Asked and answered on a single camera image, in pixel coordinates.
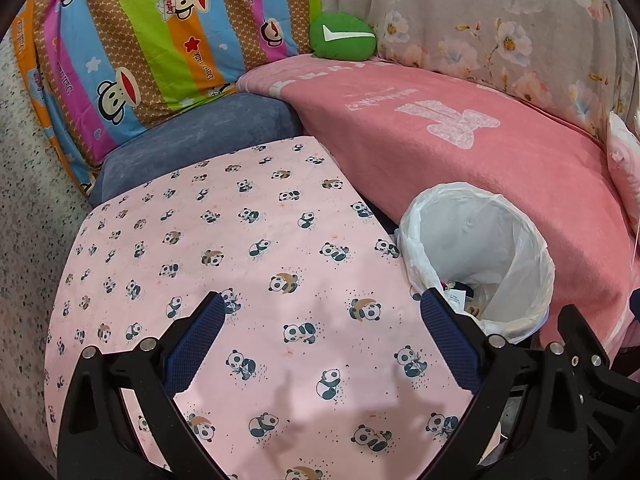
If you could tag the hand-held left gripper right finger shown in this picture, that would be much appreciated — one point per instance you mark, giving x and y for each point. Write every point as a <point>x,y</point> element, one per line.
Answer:
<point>450,340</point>

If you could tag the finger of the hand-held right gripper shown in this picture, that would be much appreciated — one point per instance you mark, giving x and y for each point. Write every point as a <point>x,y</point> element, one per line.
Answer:
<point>595,375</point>

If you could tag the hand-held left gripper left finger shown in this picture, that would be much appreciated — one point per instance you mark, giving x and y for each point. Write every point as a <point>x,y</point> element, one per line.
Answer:
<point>195,345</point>

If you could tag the trash bin with white liner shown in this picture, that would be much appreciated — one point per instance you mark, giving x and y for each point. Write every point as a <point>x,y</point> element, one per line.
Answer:
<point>480,240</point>

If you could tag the white paper scrap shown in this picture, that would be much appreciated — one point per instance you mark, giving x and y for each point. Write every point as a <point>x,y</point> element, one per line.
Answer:
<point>454,296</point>

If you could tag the pink panda print sheet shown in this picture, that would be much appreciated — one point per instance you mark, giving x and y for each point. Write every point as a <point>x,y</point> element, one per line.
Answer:
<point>250,210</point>

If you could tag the pink blanket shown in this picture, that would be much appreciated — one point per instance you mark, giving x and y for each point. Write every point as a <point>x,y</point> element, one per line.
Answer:
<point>450,150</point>

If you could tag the grey speckled cloth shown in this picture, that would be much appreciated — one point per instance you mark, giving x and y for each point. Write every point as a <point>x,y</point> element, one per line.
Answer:
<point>30,235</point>

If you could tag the blue cushion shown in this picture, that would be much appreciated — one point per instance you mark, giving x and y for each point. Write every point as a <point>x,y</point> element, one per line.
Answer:
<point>200,130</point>

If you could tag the pink pillow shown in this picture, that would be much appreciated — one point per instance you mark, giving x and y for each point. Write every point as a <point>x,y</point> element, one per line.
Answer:
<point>627,160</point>

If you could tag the green plush toy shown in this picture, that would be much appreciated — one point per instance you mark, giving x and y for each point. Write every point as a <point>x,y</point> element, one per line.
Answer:
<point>345,50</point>

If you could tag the grey floral bed sheet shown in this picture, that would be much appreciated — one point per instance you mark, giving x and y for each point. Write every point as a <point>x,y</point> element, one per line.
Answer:
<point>475,20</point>

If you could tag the striped monkey print pillow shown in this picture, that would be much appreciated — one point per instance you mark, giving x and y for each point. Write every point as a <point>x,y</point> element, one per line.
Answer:
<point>150,25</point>

